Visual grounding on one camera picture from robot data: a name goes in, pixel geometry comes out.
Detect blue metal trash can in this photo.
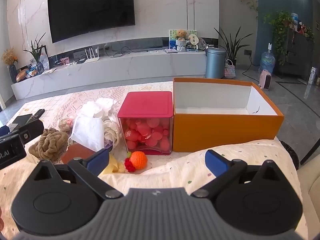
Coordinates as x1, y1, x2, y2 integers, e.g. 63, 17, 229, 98
205, 46, 227, 79

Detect black flat television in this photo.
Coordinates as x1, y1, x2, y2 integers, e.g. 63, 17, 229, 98
47, 0, 136, 44

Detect red lidded clear ball container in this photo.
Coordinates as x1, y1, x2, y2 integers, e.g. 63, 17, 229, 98
117, 91, 174, 155

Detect orange cardboard box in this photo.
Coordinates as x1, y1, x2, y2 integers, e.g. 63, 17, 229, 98
172, 77, 285, 153

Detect yellow cloth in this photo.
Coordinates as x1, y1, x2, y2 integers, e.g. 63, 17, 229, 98
100, 152, 125, 175

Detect black notebook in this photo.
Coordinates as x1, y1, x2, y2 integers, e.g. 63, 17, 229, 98
11, 114, 33, 126

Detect colourful painting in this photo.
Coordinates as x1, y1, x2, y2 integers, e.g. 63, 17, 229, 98
169, 29, 198, 52

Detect cream dotted blanket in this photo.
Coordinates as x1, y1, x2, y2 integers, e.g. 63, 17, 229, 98
0, 139, 309, 240

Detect red-brown pouch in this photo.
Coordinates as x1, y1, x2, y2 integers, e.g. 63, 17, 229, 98
61, 144, 97, 164

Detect round paper fan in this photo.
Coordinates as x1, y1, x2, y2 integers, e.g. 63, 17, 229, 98
189, 34, 200, 49

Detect pink space heater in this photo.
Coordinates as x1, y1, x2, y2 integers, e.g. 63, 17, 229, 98
259, 69, 273, 90

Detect white router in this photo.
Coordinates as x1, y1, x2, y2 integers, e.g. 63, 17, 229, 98
84, 46, 100, 63

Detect tall long-leaf potted plant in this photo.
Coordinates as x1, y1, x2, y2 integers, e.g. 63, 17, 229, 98
214, 26, 253, 65

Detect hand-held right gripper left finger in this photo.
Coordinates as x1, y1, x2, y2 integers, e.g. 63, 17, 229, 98
32, 148, 123, 201

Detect potted plant with thin leaves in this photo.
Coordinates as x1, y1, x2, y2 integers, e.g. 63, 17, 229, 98
24, 32, 49, 73

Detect black floor cable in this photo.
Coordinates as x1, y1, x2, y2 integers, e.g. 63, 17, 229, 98
242, 55, 262, 79

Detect white marble television console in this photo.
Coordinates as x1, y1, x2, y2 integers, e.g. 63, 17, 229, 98
11, 36, 220, 100

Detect black remote control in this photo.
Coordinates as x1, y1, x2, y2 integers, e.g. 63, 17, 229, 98
26, 109, 45, 124

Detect brown plush cloth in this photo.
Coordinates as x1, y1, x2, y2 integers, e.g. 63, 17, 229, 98
28, 127, 69, 163

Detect white crumpled cloth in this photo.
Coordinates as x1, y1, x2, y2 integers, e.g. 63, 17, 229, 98
80, 98, 120, 120

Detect black round stool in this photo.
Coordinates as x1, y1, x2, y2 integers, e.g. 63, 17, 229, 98
279, 140, 300, 170

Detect bronze ornament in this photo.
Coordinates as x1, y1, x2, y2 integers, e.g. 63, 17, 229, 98
16, 68, 30, 82

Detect trailing ivy plant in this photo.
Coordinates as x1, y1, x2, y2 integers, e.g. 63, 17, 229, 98
261, 10, 294, 65

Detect blue water jug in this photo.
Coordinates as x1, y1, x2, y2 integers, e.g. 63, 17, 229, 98
260, 42, 276, 74

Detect pink scrunchie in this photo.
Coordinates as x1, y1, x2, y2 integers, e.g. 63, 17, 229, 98
58, 118, 74, 132

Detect woven pastel handbag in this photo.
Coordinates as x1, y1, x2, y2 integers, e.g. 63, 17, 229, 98
224, 59, 236, 79

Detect cream sofa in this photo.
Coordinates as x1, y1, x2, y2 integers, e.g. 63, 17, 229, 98
297, 152, 320, 240

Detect dried flowers in dark vase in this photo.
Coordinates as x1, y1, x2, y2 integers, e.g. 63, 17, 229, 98
1, 48, 19, 83

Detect crochet orange with red berries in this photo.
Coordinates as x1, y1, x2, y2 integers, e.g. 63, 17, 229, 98
124, 151, 148, 173

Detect white cloth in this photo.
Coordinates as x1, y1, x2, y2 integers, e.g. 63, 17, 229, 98
69, 114, 105, 153
80, 98, 120, 120

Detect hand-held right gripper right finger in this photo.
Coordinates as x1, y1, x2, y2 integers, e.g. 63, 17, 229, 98
191, 149, 282, 201

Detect cream scrunchie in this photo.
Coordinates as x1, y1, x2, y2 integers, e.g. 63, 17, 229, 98
104, 119, 122, 148

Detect teddy bear bouquet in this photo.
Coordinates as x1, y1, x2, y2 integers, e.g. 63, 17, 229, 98
175, 29, 190, 52

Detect dark grey cabinet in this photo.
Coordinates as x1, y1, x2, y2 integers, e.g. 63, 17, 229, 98
277, 27, 315, 80

